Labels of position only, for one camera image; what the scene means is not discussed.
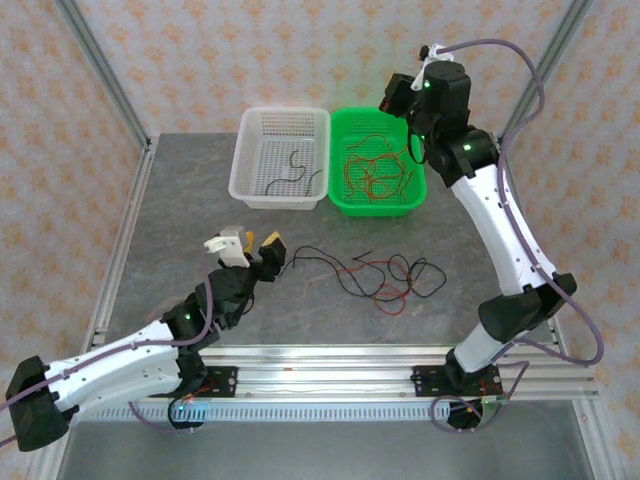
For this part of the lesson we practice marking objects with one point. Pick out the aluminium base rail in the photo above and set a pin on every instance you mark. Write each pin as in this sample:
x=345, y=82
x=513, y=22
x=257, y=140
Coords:
x=325, y=372

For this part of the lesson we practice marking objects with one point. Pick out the white perforated plastic basket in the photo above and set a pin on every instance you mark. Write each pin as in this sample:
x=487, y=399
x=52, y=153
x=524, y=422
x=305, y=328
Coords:
x=250, y=150

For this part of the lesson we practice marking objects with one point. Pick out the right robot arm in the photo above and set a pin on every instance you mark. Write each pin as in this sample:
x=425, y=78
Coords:
x=505, y=235

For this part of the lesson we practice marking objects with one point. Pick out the arm base electronics board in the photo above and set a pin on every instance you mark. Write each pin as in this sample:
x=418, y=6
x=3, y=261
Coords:
x=467, y=415
x=187, y=415

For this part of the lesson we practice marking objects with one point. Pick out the aluminium table side rail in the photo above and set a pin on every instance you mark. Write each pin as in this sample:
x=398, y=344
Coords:
x=122, y=240

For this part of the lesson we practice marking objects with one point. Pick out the green perforated plastic basket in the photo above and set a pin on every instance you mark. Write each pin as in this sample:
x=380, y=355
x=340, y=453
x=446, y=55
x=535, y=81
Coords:
x=345, y=200

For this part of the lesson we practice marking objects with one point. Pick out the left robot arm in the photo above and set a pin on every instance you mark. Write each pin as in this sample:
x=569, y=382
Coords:
x=115, y=370

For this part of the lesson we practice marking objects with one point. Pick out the aluminium frame post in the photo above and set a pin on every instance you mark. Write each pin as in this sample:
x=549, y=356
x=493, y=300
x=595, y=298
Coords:
x=545, y=75
x=105, y=75

